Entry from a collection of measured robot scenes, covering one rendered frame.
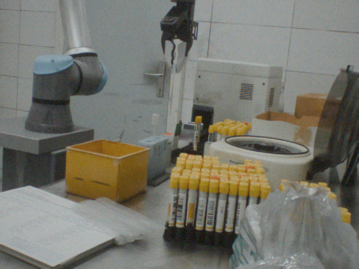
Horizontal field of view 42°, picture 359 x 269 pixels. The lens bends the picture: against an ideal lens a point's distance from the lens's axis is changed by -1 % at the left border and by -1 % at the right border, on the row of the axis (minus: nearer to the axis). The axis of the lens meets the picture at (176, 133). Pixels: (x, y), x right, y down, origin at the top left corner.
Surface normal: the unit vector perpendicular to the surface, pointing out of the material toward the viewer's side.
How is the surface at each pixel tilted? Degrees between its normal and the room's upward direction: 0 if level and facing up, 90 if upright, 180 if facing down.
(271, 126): 93
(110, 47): 90
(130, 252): 0
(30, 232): 1
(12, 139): 90
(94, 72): 73
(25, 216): 1
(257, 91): 90
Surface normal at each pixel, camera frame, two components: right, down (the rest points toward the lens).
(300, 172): 0.51, 0.20
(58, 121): 0.55, -0.11
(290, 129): -0.39, 0.31
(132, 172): 0.90, 0.15
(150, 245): 0.09, -0.98
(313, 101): -0.48, 0.08
